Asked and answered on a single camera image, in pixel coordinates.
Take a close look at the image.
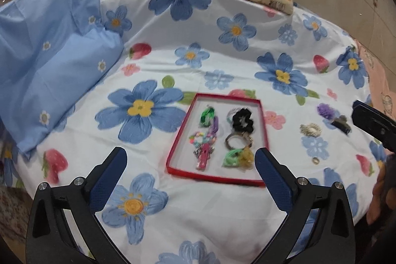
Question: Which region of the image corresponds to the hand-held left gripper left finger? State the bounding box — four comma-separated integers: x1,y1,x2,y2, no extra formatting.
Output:
25,146,130,264

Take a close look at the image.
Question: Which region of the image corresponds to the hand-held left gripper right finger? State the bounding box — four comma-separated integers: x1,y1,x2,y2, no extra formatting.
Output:
249,147,356,264

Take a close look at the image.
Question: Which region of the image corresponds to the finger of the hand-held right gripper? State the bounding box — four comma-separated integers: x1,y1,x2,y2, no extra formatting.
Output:
352,100,396,156

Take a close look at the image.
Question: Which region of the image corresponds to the black scrunchie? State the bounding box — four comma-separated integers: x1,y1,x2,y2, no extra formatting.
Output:
232,109,255,131

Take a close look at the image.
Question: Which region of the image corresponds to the purple hair tie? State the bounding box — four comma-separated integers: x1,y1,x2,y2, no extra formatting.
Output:
207,118,221,144

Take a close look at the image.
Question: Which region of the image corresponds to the red jewelry box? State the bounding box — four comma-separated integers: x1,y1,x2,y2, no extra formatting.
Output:
166,93,269,187

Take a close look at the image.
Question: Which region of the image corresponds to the person's right hand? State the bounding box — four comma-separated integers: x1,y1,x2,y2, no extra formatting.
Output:
367,156,396,225

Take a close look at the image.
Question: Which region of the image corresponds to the yellow scrunchie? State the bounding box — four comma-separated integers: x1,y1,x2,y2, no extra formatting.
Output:
238,147,256,170

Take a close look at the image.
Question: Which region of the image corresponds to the black hair claw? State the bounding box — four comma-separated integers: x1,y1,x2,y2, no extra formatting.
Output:
331,116,352,135

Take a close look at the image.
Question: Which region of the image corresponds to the green scrunchie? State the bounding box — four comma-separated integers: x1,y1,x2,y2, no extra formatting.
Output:
222,149,243,168

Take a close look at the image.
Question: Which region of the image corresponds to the purple scrunchie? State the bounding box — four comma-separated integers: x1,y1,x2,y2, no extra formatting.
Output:
317,103,336,121

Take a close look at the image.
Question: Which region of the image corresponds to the pink printed cloth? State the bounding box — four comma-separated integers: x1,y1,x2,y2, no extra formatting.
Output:
353,38,396,124

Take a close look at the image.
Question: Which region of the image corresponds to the pink hair clip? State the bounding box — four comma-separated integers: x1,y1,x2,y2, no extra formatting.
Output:
196,142,215,171

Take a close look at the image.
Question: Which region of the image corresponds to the floral bed sheet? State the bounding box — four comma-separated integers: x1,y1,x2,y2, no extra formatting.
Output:
0,0,391,264

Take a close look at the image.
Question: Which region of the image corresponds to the floral patterned cloth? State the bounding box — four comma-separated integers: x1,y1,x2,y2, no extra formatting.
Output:
0,186,35,240

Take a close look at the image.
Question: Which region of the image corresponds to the blue floral pillow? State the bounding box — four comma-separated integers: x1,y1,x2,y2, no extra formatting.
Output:
0,0,125,159

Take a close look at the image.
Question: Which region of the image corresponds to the brown hair ring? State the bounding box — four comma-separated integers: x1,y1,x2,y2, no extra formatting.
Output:
224,132,254,152

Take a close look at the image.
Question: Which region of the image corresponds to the pastel beaded bracelet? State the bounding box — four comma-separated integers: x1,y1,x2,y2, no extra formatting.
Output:
189,132,211,146

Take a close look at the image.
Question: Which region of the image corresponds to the green woven bracelet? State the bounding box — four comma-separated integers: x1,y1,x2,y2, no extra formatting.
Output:
199,107,217,128

